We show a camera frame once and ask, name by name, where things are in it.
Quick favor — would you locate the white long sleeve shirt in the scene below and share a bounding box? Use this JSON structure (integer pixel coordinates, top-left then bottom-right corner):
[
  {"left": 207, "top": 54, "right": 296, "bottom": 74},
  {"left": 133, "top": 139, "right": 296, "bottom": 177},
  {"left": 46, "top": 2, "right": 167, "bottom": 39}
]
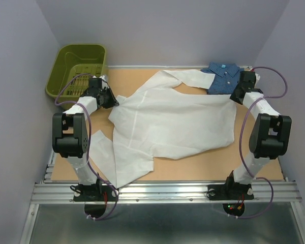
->
[{"left": 89, "top": 70, "right": 236, "bottom": 188}]

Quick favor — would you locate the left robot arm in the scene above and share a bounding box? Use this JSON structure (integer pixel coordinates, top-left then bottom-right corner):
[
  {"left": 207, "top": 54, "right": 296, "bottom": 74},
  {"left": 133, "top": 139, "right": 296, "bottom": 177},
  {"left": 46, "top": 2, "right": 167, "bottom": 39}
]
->
[{"left": 52, "top": 75, "right": 119, "bottom": 200}]

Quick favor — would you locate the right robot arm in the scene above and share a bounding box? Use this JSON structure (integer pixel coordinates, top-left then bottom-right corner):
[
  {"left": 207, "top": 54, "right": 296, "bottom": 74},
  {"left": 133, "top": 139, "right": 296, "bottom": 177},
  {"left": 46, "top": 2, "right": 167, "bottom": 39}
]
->
[{"left": 224, "top": 71, "right": 292, "bottom": 198}]

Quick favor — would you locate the folded blue checked shirt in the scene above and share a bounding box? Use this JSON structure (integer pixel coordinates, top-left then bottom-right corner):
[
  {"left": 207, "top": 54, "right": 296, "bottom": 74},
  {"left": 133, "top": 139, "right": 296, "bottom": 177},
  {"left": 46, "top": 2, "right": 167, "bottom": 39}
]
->
[{"left": 201, "top": 62, "right": 244, "bottom": 95}]

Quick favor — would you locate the green plastic laundry basket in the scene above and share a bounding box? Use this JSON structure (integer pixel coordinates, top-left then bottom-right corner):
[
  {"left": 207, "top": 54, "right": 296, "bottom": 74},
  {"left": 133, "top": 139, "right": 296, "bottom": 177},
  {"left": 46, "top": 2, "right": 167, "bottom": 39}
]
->
[{"left": 45, "top": 44, "right": 108, "bottom": 103}]

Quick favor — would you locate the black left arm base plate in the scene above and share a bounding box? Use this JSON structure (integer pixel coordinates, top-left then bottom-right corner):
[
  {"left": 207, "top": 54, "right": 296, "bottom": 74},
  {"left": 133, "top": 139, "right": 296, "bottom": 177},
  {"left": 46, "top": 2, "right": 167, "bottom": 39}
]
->
[{"left": 70, "top": 184, "right": 117, "bottom": 202}]

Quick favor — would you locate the aluminium mounting rail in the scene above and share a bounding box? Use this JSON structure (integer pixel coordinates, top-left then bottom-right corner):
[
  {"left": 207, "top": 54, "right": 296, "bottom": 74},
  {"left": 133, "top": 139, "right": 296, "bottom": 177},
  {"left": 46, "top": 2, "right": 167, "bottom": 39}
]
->
[{"left": 30, "top": 181, "right": 302, "bottom": 204}]

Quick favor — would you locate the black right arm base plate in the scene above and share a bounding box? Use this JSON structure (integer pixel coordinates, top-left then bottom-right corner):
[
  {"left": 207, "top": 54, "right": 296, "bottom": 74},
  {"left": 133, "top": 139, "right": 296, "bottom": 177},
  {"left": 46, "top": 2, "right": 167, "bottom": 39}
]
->
[{"left": 207, "top": 183, "right": 254, "bottom": 201}]

